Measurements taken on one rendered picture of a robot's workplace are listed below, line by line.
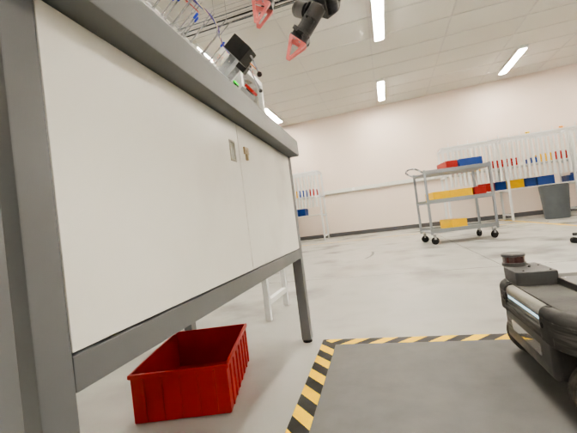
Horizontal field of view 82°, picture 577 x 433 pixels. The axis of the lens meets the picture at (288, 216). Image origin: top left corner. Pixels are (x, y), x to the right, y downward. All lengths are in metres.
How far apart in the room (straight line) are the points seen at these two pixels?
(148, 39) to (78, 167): 0.23
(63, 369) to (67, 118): 0.28
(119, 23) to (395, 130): 9.00
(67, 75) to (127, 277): 0.26
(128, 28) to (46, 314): 0.37
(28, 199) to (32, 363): 0.16
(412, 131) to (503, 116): 2.05
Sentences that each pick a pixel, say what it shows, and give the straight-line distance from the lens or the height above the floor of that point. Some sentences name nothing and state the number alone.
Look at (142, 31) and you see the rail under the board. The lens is 0.59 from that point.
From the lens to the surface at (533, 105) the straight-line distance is 10.02.
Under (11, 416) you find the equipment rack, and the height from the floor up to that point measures 0.39.
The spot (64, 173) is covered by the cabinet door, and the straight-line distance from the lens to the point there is 0.46.
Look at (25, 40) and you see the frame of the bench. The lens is 0.48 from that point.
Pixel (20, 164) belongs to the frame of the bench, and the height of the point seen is 0.60.
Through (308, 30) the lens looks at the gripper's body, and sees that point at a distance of 1.34.
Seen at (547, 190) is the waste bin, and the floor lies 0.53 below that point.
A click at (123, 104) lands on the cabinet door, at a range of 0.56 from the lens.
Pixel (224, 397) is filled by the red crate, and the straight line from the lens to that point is 1.09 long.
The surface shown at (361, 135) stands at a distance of 9.40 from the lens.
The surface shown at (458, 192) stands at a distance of 4.97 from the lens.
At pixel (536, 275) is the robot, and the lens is 1.24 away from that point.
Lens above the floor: 0.51
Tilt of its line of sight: 1 degrees up
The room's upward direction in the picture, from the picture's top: 7 degrees counter-clockwise
